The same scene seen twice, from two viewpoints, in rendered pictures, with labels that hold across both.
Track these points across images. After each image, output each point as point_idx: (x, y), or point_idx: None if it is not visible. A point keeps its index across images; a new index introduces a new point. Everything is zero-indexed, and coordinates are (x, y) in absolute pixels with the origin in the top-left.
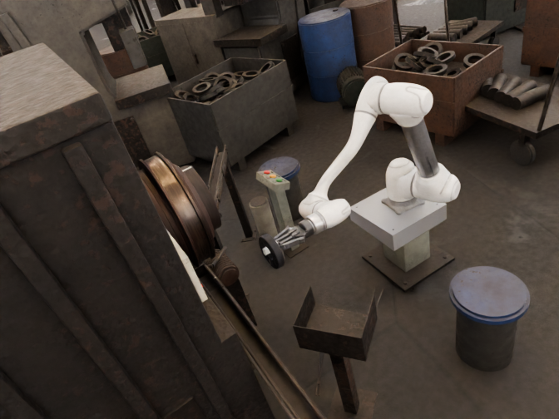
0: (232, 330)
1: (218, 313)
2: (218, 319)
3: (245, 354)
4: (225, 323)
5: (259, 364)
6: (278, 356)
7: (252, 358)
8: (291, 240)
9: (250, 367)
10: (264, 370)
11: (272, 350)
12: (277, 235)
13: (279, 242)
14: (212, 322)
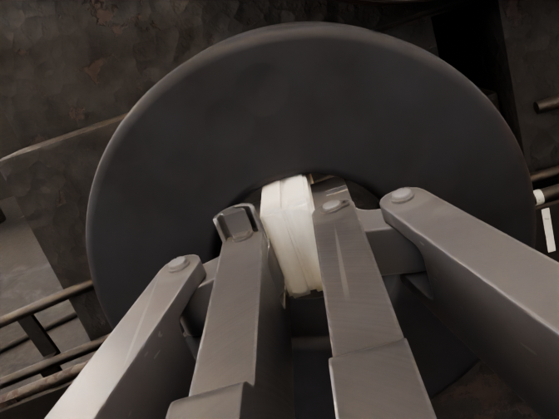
0: (10, 155)
1: (106, 122)
2: (86, 128)
3: (54, 268)
4: (49, 141)
5: (71, 349)
6: (28, 399)
7: (51, 298)
8: (122, 367)
9: (81, 322)
10: (50, 358)
11: (52, 380)
12: (440, 211)
13: (255, 238)
14: (95, 124)
